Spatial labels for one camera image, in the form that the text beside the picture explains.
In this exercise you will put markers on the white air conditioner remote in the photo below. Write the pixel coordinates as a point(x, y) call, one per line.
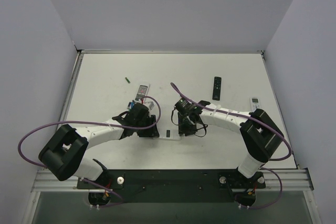
point(255, 103)

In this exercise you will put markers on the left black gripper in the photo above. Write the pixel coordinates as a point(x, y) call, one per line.
point(148, 130)

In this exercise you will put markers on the black slim remote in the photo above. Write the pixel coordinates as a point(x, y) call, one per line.
point(217, 88)

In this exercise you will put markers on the grey and white remote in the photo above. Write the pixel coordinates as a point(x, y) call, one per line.
point(142, 91)

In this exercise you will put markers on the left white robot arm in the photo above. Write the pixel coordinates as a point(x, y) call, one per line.
point(64, 153)

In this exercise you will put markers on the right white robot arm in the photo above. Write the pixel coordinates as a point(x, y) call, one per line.
point(259, 132)

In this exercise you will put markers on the red and white remote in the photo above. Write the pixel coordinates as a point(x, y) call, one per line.
point(169, 135)

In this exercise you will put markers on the aluminium rail frame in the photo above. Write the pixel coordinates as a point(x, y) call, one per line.
point(183, 137)

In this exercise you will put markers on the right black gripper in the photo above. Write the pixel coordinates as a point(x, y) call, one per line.
point(185, 128)

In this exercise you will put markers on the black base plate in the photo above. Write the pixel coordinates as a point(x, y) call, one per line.
point(176, 185)

